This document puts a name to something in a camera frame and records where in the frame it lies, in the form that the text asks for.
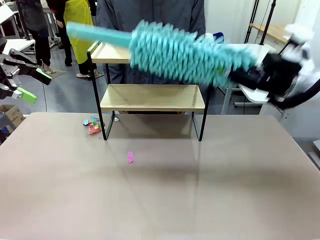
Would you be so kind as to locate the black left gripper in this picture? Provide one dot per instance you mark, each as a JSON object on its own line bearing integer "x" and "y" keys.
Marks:
{"x": 2, "y": 77}

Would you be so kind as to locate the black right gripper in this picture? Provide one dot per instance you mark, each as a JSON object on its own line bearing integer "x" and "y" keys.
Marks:
{"x": 277, "y": 72}

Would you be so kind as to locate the teal chenille duster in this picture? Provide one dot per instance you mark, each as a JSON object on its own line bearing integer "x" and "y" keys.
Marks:
{"x": 170, "y": 57}

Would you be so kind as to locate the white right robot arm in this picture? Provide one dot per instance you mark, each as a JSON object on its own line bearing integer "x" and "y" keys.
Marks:
{"x": 307, "y": 62}

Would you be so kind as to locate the cardboard box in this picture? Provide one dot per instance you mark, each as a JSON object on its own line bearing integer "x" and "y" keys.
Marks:
{"x": 12, "y": 115}

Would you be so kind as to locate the white side table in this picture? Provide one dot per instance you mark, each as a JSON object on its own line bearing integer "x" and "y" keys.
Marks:
{"x": 267, "y": 48}

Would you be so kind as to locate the blue chair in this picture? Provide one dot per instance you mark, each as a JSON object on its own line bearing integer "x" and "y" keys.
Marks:
{"x": 220, "y": 37}

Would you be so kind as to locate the sandalled feet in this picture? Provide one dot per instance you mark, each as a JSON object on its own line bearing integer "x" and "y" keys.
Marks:
{"x": 83, "y": 75}

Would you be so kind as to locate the wooden background desk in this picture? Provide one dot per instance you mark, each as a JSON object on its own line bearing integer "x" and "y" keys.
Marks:
{"x": 272, "y": 30}

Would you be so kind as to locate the black tripod stand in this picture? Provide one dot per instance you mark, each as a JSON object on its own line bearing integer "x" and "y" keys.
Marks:
{"x": 252, "y": 21}

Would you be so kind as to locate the black pole stand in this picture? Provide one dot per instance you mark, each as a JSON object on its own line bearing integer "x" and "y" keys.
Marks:
{"x": 268, "y": 22}

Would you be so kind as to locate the person in yellow coat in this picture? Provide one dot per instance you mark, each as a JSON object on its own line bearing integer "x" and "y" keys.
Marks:
{"x": 77, "y": 35}

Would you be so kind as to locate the long blue paper scrap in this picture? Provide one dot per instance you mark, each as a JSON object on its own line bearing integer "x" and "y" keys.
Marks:
{"x": 94, "y": 117}

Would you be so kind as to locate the person in dark clothes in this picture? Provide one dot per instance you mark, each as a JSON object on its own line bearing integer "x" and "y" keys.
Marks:
{"x": 35, "y": 17}

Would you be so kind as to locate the red paper strip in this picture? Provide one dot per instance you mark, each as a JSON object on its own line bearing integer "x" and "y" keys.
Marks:
{"x": 95, "y": 128}

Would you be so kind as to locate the salmon paper scrap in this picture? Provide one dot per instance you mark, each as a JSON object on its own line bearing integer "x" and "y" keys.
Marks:
{"x": 92, "y": 133}

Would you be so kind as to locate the person in gray jacket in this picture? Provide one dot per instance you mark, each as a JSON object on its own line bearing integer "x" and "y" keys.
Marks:
{"x": 150, "y": 10}

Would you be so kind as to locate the long pink paper scrap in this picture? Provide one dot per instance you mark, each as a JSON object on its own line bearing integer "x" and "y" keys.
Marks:
{"x": 130, "y": 157}

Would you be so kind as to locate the black frame wooden shelf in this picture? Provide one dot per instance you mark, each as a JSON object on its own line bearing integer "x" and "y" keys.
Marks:
{"x": 150, "y": 97}

